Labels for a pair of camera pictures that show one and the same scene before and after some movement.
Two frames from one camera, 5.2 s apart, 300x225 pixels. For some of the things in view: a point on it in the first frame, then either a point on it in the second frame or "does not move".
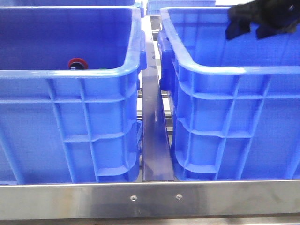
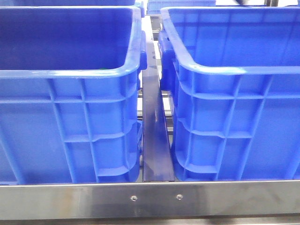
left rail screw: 133,198 does not move
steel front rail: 193,199 does not move
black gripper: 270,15 → 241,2
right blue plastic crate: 235,103 does not move
